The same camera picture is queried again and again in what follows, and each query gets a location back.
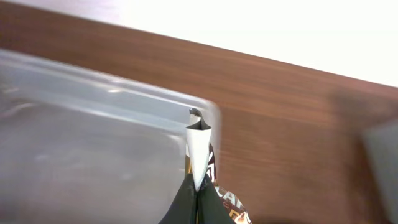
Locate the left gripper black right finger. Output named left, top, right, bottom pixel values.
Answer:
left=197, top=174, right=234, bottom=224

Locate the grey plastic dishwasher rack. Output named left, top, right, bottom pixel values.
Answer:
left=362, top=120, right=397, bottom=224

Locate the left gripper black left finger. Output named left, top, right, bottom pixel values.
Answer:
left=159, top=174, right=197, bottom=224

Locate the brown gold snack wrapper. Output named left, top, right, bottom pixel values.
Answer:
left=186, top=108, right=252, bottom=224

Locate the clear plastic waste bin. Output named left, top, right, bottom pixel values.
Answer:
left=1, top=50, right=220, bottom=223

